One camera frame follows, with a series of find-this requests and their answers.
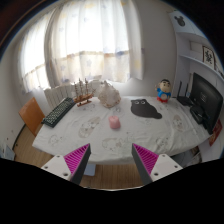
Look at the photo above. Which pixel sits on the black keyboard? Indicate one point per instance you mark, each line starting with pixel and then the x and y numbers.
pixel 59 111

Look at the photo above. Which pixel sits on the white printed tablecloth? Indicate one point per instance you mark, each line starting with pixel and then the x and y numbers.
pixel 100 140

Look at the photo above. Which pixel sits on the small black box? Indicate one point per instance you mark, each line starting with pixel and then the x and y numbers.
pixel 197 113

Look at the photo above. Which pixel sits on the black router with antennas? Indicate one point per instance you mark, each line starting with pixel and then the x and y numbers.
pixel 184 100

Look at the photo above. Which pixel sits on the white star-print curtain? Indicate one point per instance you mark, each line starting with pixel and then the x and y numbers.
pixel 90 40

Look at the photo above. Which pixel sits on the red booklet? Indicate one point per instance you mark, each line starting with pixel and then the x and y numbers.
pixel 216 132

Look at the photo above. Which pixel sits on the white shelf unit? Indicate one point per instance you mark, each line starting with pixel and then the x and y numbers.
pixel 196 46

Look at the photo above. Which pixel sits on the large white conch shell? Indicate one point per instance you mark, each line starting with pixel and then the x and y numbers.
pixel 109 96

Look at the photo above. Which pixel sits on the black cat-shaped mouse pad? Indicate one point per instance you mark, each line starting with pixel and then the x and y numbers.
pixel 144 108

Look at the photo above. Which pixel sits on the cartoon boy figurine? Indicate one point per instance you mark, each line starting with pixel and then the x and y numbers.
pixel 163 90

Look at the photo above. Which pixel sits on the black monitor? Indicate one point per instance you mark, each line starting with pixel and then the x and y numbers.
pixel 207 98

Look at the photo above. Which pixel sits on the wooden model sailing ship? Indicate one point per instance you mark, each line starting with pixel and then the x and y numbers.
pixel 83 96

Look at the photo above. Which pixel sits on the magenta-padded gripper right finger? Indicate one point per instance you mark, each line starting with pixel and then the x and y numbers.
pixel 146 159

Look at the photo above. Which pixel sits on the pink computer mouse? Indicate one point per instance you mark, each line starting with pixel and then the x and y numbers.
pixel 114 122

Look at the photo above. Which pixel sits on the orange wooden chair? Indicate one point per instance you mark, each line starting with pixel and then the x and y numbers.
pixel 31 115

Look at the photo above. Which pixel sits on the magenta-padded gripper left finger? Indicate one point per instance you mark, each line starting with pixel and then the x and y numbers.
pixel 77 159

